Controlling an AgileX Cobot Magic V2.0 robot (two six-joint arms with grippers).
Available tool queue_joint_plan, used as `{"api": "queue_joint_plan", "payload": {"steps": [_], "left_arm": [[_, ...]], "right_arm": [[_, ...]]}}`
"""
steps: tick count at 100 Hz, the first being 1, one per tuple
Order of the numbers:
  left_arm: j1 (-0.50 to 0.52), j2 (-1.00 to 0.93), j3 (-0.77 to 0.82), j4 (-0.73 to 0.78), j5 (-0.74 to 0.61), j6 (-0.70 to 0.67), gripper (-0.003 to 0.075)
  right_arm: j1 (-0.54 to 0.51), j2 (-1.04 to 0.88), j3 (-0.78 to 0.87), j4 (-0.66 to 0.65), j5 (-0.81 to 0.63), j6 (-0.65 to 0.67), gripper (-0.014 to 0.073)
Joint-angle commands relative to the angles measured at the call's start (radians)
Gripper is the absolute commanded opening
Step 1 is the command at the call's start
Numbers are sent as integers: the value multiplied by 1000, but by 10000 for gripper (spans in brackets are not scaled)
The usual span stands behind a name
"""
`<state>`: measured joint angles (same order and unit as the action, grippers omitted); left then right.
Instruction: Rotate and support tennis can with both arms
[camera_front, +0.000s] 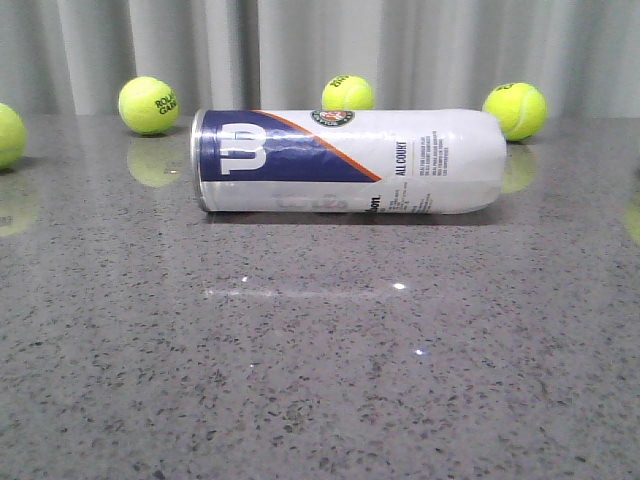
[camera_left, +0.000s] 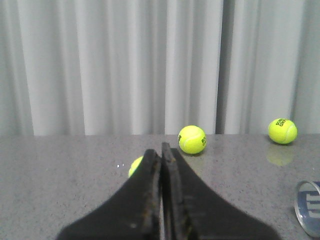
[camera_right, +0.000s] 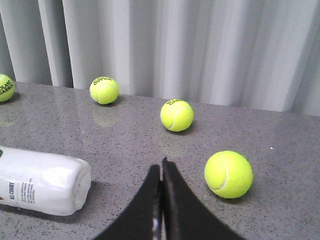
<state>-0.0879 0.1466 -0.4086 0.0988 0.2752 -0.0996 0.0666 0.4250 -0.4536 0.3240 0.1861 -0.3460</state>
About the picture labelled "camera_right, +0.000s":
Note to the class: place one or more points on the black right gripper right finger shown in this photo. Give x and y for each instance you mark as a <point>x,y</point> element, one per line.
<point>186,218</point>

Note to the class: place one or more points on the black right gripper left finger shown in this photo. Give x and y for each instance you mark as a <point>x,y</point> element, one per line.
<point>141,219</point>

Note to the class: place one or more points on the white tennis ball can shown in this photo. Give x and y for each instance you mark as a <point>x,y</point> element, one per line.
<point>49,183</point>

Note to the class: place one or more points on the near Wilson tennis ball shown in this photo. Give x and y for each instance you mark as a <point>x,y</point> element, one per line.
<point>228,174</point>

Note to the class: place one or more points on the middle tennis ball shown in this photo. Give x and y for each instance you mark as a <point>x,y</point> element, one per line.
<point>176,115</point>

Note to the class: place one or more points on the far left tennis ball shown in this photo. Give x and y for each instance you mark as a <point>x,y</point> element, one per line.
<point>104,90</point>

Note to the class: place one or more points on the Roland Garros tennis ball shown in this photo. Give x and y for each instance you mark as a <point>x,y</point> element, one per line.
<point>7,88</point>

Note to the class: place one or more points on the grey pleated curtain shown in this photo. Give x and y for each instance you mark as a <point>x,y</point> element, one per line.
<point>260,54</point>

